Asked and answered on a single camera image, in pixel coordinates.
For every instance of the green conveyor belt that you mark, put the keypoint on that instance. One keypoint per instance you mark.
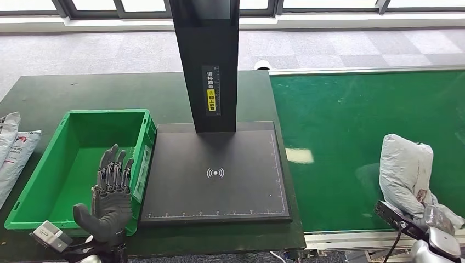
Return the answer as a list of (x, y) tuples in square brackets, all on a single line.
[(338, 119)]

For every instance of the green plastic crate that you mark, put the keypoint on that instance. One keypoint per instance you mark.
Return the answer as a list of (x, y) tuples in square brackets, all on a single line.
[(76, 167)]

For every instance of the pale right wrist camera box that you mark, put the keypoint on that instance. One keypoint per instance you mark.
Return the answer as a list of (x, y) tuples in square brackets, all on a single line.
[(396, 217)]

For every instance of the black inbound scanner machine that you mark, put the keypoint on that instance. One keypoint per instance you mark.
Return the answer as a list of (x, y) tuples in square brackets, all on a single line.
[(214, 188)]

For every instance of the plain grey parcel bag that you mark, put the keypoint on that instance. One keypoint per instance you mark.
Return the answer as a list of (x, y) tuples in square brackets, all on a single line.
[(403, 170)]

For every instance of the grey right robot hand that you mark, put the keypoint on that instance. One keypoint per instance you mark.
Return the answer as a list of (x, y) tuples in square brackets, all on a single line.
[(437, 219)]

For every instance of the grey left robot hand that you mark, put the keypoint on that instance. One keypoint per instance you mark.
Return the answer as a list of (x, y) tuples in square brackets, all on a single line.
[(110, 207)]

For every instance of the dark window frame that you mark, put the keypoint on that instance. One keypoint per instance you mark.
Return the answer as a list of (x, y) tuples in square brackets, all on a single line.
[(109, 14)]

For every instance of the black and yellow ruler sticker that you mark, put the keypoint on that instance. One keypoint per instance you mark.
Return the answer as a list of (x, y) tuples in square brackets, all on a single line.
[(211, 90)]

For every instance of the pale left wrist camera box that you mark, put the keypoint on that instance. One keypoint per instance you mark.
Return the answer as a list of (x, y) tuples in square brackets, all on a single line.
[(51, 234)]

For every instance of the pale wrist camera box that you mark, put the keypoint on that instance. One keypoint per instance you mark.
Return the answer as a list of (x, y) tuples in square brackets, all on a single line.
[(396, 217), (51, 234)]

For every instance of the white parcel bag with text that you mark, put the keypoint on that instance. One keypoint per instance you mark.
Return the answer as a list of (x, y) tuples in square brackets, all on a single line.
[(18, 156)]

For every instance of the small white round object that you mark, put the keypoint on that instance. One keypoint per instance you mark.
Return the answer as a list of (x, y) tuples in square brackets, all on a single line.
[(262, 64)]

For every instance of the plain white parcel bag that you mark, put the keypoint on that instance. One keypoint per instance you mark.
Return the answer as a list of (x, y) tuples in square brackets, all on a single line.
[(8, 134)]

